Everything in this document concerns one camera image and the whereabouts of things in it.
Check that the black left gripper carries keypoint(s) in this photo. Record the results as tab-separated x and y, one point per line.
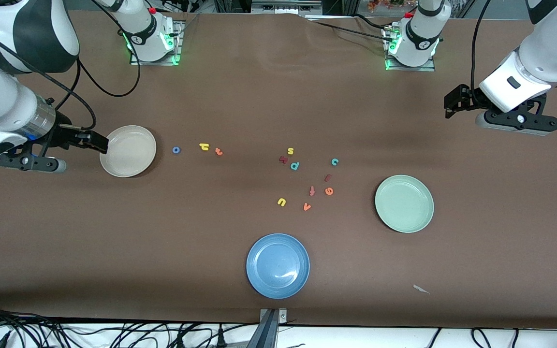
472	98

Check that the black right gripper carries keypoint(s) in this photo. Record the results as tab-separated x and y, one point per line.
64	134

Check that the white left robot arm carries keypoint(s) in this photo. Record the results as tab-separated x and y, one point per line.
549	53

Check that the beige brown plate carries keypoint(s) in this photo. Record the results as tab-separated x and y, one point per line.
128	151

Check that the light green plate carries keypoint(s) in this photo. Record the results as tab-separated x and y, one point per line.
404	204

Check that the orange artificial leaves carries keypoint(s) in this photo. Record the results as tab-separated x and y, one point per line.
385	5

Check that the teal foam letter p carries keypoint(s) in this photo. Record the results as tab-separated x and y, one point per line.
295	166

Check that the white paper scrap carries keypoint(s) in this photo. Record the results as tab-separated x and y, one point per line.
420	288

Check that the grey power strip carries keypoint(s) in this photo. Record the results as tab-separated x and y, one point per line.
283	7

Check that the black power plug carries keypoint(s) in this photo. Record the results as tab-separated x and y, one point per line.
220	337
1	341
180	341

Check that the blue plate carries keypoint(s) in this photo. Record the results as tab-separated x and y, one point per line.
277	266

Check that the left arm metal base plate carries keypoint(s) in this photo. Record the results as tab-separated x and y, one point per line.
411	68

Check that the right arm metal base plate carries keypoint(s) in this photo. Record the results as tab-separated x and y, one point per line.
155	63

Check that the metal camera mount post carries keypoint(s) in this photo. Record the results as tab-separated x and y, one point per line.
270	331

